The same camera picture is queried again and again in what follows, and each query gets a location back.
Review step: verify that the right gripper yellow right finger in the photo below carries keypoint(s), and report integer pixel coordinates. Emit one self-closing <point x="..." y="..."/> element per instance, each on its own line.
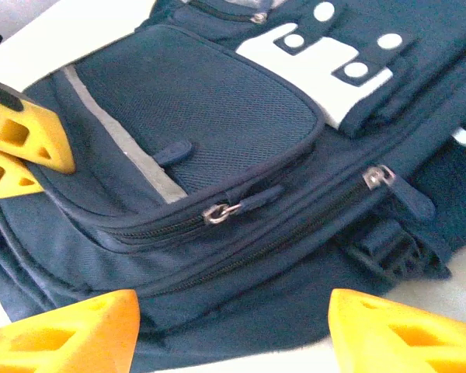
<point x="357" y="322"/>

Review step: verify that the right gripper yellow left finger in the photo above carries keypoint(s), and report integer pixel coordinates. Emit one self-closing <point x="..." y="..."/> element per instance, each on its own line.
<point x="112" y="330"/>

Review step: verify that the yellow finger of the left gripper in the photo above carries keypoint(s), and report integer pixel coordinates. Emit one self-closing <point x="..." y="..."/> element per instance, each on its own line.
<point x="7" y="190"/>
<point x="60" y="155"/>

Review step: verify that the navy blue backpack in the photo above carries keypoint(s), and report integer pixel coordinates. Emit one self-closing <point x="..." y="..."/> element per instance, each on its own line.
<point x="217" y="116"/>

